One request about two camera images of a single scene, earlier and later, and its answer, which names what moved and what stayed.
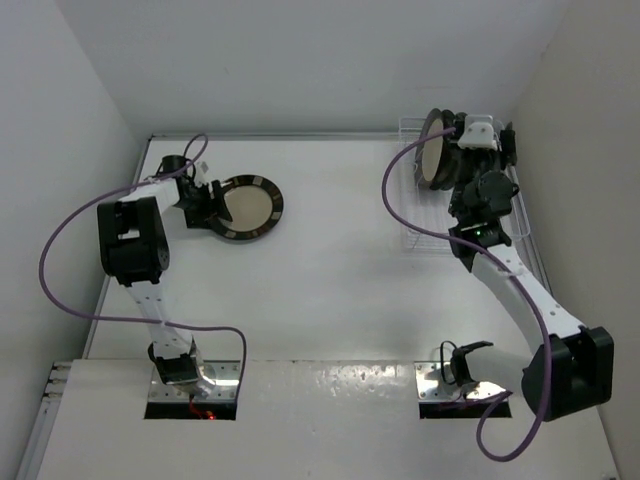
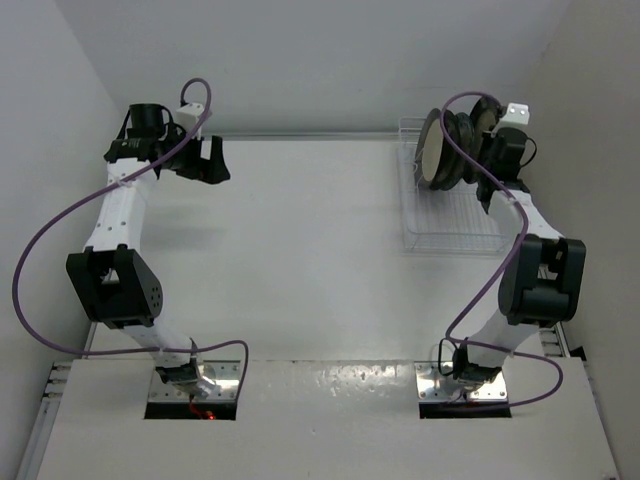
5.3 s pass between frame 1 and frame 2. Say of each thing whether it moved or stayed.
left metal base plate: stayed
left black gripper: moved
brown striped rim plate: moved
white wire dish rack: stayed
